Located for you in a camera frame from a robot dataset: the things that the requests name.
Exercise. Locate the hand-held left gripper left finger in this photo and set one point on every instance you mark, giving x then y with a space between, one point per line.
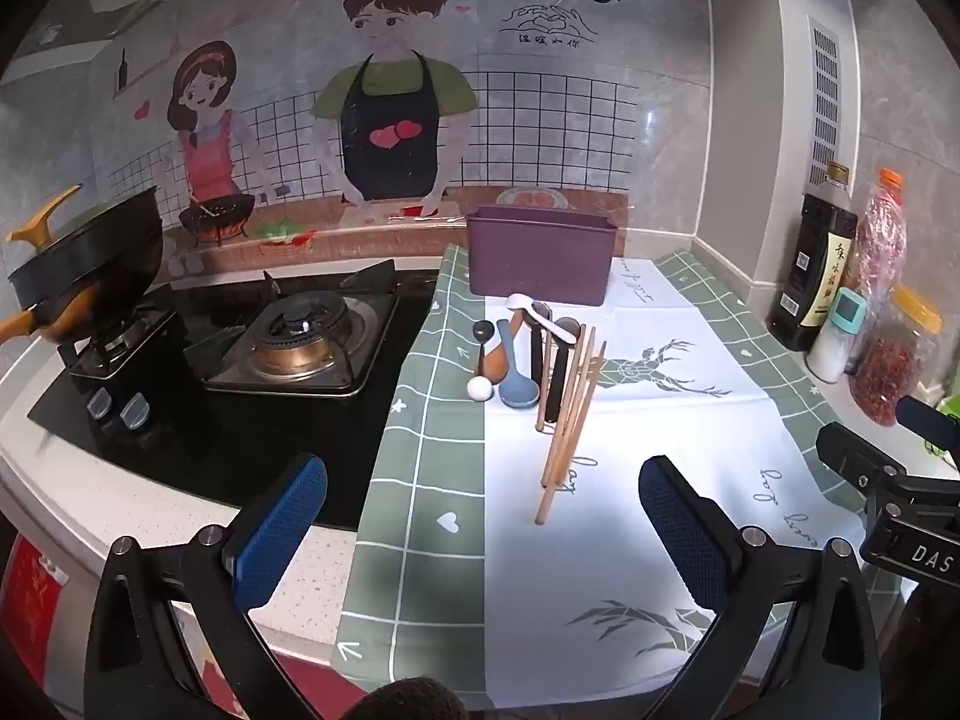
281 532

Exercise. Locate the blue plastic spoon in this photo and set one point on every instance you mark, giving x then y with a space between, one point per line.
517 392

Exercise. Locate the gas burner with pan support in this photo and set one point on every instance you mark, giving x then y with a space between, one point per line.
300 341

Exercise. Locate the white ceramic spoon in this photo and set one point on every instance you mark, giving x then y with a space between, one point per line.
540 317

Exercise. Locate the black glass gas stove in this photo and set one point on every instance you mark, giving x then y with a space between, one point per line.
247 435

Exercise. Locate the red printed panel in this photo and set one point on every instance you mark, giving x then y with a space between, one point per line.
34 600

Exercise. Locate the purple plastic utensil container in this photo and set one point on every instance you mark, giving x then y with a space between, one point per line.
540 255

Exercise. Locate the dark soy sauce bottle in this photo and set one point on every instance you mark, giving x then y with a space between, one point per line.
814 270

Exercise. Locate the small spoon with white ball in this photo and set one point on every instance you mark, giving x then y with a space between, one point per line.
480 388

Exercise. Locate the brown wooden spoon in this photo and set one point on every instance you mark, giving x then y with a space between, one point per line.
496 366

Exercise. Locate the grey stove knob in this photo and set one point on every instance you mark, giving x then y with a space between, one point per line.
136 411
101 405

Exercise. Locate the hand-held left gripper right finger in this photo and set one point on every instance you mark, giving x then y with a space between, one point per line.
682 532

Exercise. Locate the chili bottle with orange cap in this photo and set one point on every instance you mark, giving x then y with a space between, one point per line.
881 240

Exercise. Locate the chili jar with yellow lid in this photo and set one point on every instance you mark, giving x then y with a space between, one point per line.
892 364

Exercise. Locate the white wall vent grille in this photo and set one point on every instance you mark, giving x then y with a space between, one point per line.
823 105

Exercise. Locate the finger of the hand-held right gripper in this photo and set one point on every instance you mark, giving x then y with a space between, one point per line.
930 421
855 454

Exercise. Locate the green and white checked tablecloth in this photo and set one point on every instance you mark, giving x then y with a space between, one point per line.
675 405

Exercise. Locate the white shaker with teal lid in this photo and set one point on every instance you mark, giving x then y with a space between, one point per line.
834 349

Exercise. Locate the black spoon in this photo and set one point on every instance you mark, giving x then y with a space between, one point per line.
536 352
553 390

